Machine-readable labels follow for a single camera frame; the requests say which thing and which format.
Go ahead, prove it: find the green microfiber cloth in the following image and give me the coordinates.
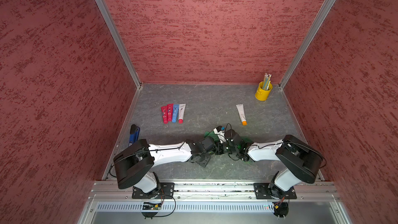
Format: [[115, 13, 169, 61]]
[[205, 132, 253, 161]]

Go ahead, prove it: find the white tube orange cap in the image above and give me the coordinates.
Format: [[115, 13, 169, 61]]
[[236, 104, 247, 125]]

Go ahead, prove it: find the white tube red cap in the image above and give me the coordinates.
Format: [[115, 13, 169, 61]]
[[178, 104, 186, 123]]

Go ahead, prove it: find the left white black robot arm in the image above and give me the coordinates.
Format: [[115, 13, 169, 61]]
[[113, 136, 220, 194]]

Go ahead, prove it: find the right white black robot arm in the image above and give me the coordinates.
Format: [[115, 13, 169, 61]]
[[219, 134, 325, 199]]

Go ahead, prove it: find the blue tube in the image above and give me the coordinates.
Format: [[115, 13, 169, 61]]
[[172, 104, 179, 123]]

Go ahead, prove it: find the red pink tube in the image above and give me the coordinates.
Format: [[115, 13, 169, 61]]
[[167, 104, 174, 122]]

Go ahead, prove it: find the dark red tube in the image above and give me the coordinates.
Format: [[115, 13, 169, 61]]
[[161, 106, 169, 124]]

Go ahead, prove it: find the yellow cup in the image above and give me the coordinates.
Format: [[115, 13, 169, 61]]
[[255, 82, 273, 101]]

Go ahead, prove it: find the blue stapler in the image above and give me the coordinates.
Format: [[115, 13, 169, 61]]
[[129, 124, 140, 146]]

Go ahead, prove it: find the bundle of pencils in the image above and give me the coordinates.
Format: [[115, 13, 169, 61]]
[[262, 74, 272, 91]]

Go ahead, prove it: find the left corner aluminium profile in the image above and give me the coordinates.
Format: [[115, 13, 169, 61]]
[[82, 0, 143, 90]]

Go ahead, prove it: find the corner aluminium profile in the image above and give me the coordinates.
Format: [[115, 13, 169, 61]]
[[82, 0, 143, 90], [279, 0, 336, 90]]

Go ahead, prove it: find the right corner aluminium profile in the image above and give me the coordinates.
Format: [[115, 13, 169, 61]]
[[279, 0, 336, 90]]

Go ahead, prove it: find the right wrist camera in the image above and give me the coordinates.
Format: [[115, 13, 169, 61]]
[[213, 126, 243, 146]]

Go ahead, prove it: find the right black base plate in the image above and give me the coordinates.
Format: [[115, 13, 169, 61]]
[[254, 183, 297, 200]]

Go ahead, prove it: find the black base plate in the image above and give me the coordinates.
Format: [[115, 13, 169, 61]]
[[132, 183, 175, 199], [254, 183, 297, 200]]

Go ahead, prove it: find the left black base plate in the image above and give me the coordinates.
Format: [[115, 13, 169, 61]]
[[132, 183, 175, 199]]

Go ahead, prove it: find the right controller board with cables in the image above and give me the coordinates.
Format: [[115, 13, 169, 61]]
[[273, 197, 289, 218]]

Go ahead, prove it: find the controller board with cables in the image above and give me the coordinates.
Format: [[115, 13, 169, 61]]
[[141, 189, 177, 219], [273, 197, 289, 218]]

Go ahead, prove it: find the left controller board with cables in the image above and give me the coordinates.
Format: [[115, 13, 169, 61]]
[[141, 189, 177, 219]]

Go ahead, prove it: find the aluminium front rail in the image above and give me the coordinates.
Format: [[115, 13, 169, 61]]
[[88, 180, 341, 202]]

